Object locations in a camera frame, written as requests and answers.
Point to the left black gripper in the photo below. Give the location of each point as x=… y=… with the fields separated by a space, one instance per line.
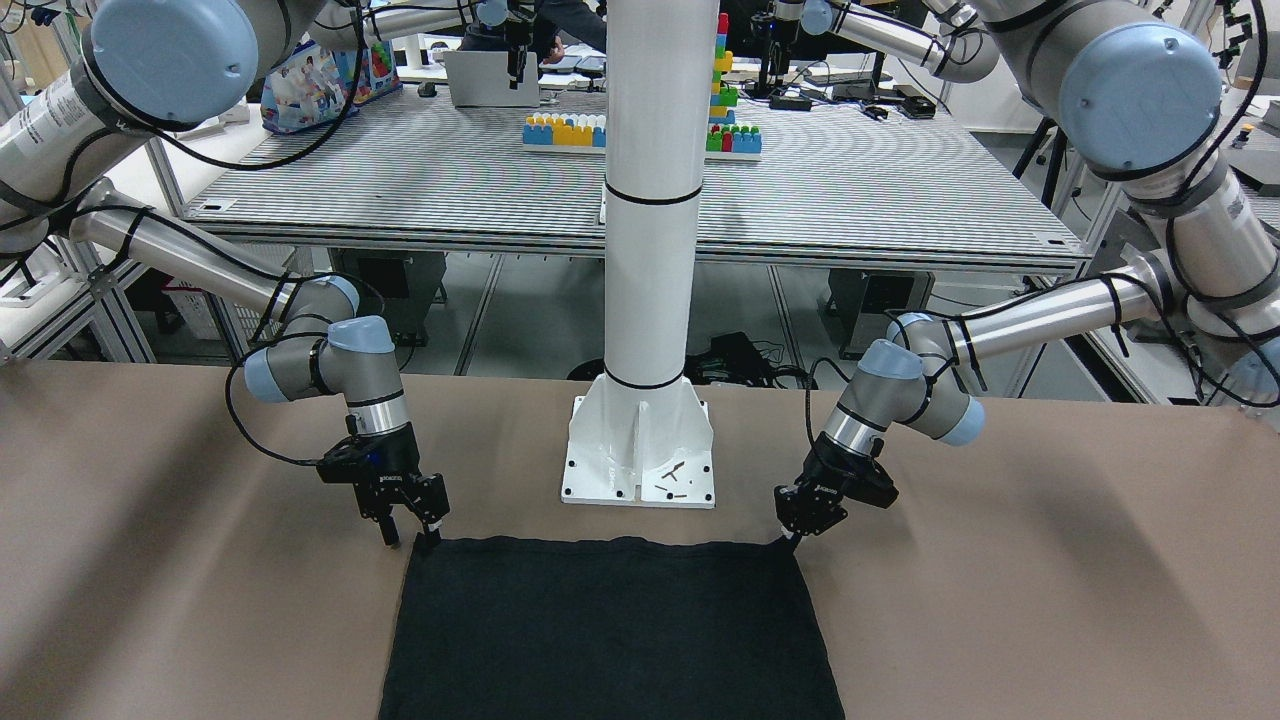
x=826 y=482

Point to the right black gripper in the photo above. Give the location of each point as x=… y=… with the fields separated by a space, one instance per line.
x=397 y=471

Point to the black t-shirt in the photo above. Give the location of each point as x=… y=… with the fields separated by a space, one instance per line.
x=507 y=628

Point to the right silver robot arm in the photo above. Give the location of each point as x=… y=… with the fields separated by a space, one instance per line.
x=150 y=69

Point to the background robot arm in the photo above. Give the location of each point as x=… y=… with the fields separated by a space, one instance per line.
x=962 y=52

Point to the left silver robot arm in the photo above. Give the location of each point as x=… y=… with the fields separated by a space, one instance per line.
x=1141 y=101

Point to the white plastic crate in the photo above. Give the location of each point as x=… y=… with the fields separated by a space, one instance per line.
x=198 y=310

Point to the colourful toy block set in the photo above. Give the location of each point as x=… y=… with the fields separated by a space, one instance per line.
x=724 y=138

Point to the colourful gift bag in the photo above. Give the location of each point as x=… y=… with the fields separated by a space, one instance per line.
x=308 y=90

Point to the silver laptop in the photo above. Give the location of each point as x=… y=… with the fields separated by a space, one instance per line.
x=492 y=79

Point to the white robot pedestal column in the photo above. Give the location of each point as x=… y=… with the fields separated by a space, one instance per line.
x=641 y=436

